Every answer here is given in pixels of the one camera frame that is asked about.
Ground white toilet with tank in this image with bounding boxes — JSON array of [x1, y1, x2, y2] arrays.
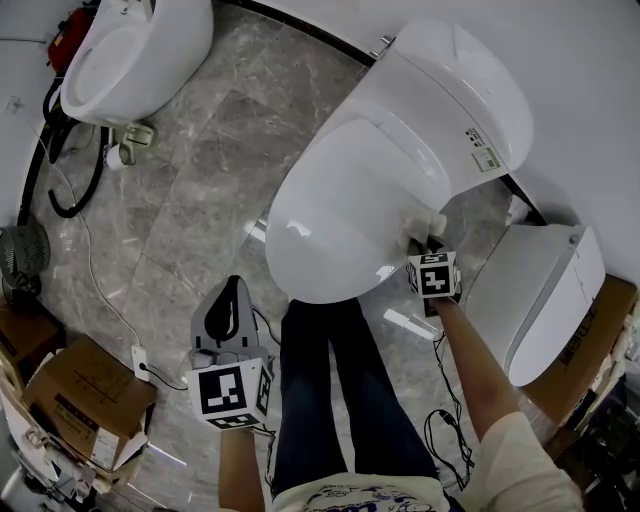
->
[[264, 19, 535, 305]]

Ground brown cardboard box black logo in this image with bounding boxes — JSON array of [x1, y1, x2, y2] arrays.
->
[[519, 272, 639, 427]]

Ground black plug cable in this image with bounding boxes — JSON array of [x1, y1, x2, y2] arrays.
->
[[143, 363, 189, 392]]

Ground white power strip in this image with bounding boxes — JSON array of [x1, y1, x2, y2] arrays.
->
[[130, 343, 152, 383]]

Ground person's right forearm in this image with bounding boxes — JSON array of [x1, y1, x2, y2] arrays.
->
[[434, 298, 521, 444]]

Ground pile of white soft items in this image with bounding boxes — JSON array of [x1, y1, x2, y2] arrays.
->
[[614, 319, 640, 362]]

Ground plain brown cardboard box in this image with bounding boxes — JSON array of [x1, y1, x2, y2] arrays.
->
[[0, 299, 64, 382]]

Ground person's white printed shirt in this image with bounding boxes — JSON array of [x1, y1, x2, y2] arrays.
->
[[272, 412, 586, 512]]

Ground white toilet lid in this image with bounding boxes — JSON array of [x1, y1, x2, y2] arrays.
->
[[264, 117, 451, 305]]

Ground green plastic basket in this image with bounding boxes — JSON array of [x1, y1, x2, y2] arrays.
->
[[0, 223, 52, 279]]

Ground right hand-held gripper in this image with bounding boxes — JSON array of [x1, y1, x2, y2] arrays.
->
[[405, 234, 464, 304]]

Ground person's dark trousers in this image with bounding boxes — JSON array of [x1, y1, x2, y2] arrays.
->
[[272, 297, 441, 501]]

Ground person's left forearm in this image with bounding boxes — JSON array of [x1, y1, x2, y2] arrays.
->
[[218, 425, 266, 512]]

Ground boxy white toilet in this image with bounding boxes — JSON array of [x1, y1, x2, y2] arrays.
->
[[462, 223, 607, 388]]

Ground crumpled white paper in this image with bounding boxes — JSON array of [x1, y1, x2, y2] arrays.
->
[[504, 194, 532, 224]]

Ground white fluffy cloth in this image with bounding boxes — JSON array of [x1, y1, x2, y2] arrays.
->
[[399, 207, 449, 246]]

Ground printed open cardboard box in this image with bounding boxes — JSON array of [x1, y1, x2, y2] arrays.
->
[[22, 334, 159, 474]]

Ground egg-shaped white toilet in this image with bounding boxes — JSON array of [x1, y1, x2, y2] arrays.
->
[[59, 0, 215, 124]]

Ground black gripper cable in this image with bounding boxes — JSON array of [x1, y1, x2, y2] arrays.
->
[[423, 327, 476, 494]]

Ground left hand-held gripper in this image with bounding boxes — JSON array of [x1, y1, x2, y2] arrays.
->
[[185, 274, 275, 431]]

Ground red vacuum cleaner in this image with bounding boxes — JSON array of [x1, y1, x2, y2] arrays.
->
[[47, 5, 99, 74]]

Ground black vacuum hose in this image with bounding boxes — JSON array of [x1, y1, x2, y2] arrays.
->
[[42, 74, 112, 220]]

